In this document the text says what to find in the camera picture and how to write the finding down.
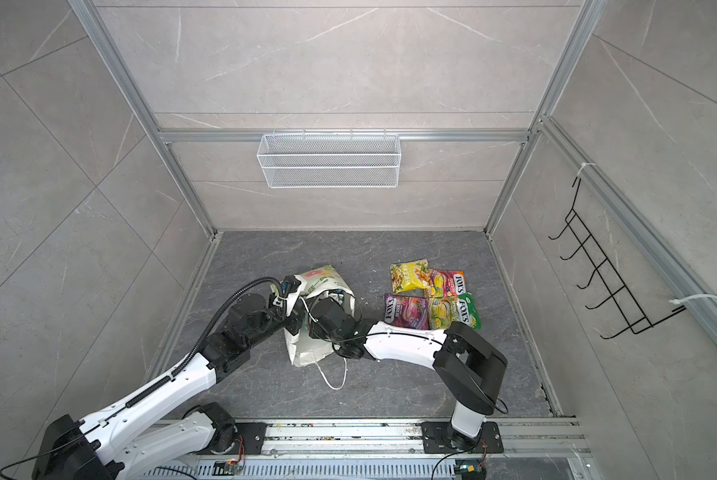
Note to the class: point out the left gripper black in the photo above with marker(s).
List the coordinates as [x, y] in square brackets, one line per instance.
[294, 318]

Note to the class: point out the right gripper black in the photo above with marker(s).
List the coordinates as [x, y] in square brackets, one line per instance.
[316, 329]

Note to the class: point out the floral paper gift bag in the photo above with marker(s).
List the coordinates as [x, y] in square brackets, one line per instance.
[303, 349]

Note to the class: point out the purple snack packet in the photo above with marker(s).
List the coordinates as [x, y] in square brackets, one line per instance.
[407, 312]

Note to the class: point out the yellow green snack packet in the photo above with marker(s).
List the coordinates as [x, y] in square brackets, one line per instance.
[410, 276]

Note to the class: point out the orange pink Fox's candy packet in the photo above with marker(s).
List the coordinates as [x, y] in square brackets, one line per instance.
[446, 283]

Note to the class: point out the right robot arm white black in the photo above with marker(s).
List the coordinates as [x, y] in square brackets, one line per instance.
[472, 369]

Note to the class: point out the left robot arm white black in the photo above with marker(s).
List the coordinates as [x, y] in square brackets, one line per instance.
[122, 441]

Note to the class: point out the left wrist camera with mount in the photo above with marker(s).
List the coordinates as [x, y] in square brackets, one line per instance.
[290, 291]

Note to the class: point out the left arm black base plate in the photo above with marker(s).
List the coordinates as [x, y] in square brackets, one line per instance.
[245, 437]

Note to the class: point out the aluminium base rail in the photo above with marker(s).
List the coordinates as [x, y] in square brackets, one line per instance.
[535, 448]

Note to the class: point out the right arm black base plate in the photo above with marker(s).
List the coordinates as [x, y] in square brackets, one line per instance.
[439, 437]

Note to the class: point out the black wire hook rack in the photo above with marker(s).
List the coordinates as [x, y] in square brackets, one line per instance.
[604, 271]

